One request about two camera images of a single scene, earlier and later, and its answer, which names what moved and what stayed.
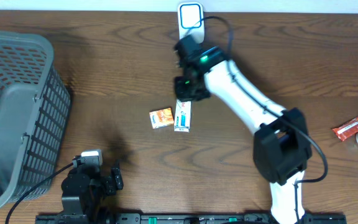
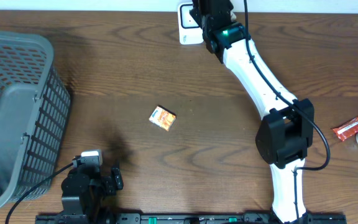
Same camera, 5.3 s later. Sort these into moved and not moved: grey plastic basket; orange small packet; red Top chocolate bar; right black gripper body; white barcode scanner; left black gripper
Moved: right black gripper body; orange small packet
Not moved: grey plastic basket; white barcode scanner; left black gripper; red Top chocolate bar
